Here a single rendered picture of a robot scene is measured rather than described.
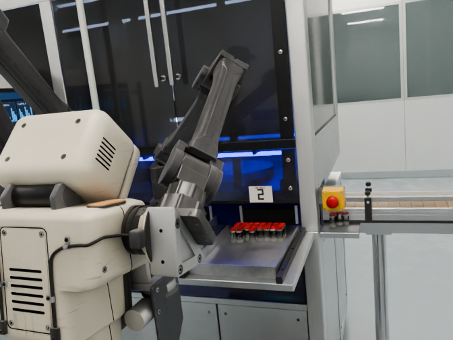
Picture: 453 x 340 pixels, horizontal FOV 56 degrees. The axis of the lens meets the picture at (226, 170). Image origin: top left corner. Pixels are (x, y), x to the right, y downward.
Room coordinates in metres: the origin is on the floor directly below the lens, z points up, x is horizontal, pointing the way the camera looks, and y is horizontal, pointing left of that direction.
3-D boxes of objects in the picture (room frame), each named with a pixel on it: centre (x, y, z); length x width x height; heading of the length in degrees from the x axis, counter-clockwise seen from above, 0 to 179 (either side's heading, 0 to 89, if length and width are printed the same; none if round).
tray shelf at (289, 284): (1.39, 0.10, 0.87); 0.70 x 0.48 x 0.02; 70
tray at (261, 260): (1.29, -0.04, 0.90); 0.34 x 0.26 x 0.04; 159
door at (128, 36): (1.68, 0.39, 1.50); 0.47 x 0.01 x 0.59; 70
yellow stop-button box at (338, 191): (1.42, -0.36, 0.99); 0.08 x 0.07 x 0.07; 160
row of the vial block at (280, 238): (1.39, -0.08, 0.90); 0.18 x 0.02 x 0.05; 69
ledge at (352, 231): (1.45, -0.39, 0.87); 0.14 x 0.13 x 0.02; 160
